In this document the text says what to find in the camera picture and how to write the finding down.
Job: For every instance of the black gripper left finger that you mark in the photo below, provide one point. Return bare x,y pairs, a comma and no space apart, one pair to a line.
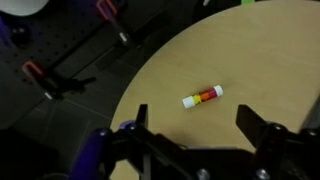
142,117

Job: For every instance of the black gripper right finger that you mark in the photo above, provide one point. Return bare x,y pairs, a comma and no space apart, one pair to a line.
249,126

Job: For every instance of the white glue stick colourful label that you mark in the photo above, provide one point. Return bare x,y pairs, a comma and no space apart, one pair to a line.
202,96

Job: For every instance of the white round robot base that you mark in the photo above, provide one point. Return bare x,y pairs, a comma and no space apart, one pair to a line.
20,6

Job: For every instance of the black perforated board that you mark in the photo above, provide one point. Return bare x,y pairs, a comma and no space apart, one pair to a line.
56,36

